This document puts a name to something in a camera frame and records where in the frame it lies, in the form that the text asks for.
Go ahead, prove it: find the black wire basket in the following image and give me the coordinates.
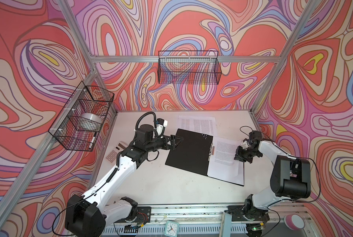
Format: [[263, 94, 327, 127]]
[[157, 49, 222, 85], [48, 82, 114, 152]]

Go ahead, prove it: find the black marker pen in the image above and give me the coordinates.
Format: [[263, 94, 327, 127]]
[[88, 132, 97, 150]]

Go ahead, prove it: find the silver tape roll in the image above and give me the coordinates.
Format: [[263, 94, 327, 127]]
[[79, 113, 102, 131]]

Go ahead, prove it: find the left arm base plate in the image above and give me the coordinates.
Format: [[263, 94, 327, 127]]
[[115, 197, 151, 225]]

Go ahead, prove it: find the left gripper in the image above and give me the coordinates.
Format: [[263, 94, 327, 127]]
[[144, 134, 182, 154]]

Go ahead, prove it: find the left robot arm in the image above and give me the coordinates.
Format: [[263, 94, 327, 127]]
[[65, 135, 183, 237]]

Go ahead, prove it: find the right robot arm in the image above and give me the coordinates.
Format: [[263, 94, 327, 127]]
[[234, 139, 311, 214]]

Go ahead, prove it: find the red folder with black interior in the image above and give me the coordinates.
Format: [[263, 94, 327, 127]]
[[165, 128, 245, 187]]

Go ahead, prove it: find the white calculator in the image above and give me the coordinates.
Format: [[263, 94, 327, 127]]
[[105, 141, 128, 164]]

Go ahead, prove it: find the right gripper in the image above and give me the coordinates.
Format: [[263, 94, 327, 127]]
[[234, 145, 262, 163]]

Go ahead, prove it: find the printed paper sheet back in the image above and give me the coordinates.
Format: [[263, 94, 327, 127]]
[[178, 116, 218, 136]]

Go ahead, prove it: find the black wire basket back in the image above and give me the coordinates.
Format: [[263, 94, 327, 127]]
[[157, 49, 222, 85]]

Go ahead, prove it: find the small teal clock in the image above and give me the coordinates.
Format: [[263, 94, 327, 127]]
[[164, 221, 179, 237]]

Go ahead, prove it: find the printed paper sheet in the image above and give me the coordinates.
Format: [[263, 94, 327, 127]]
[[178, 116, 218, 136], [207, 136, 245, 186]]

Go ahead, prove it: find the black wire basket left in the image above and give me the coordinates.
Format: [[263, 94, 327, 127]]
[[48, 82, 114, 152]]

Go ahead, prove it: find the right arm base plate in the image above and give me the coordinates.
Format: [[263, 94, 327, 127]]
[[225, 205, 270, 222]]

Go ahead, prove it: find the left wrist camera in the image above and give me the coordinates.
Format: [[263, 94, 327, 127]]
[[135, 118, 168, 145]]

